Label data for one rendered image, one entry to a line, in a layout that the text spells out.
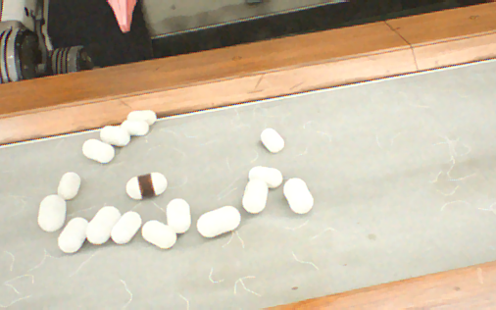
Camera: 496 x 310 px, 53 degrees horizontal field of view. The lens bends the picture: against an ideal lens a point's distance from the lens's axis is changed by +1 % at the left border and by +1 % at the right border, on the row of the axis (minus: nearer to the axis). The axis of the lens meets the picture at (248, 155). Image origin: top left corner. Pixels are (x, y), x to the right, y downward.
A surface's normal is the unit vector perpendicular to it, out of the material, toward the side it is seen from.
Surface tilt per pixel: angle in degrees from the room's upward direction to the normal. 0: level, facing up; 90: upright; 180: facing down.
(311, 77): 45
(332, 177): 0
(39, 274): 0
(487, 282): 0
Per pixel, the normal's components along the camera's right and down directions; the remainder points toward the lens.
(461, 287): -0.10, -0.80
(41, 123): 0.05, -0.17
